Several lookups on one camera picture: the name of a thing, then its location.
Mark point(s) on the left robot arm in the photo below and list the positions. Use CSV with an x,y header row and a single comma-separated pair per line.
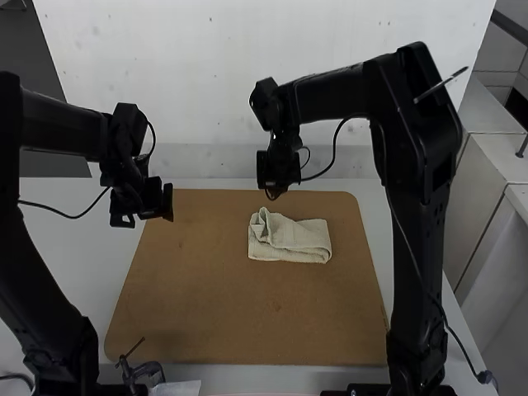
x,y
49,123

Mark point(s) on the cork mat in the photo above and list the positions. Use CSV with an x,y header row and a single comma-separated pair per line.
x,y
206,288

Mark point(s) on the pale towel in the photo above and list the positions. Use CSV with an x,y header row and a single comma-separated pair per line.
x,y
288,241

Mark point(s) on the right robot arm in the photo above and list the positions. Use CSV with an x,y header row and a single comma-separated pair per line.
x,y
412,165

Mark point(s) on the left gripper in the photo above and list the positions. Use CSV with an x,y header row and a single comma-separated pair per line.
x,y
148,198

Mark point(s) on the thin black rod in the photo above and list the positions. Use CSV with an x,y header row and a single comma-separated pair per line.
x,y
443,83

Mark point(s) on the black clamp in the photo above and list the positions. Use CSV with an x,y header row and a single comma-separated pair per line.
x,y
142,371

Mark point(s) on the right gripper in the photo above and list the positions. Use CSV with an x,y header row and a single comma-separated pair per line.
x,y
284,163

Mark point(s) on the dark base panel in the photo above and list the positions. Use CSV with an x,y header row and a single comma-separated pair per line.
x,y
359,391

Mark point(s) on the silver foil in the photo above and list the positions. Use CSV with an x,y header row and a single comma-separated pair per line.
x,y
177,388

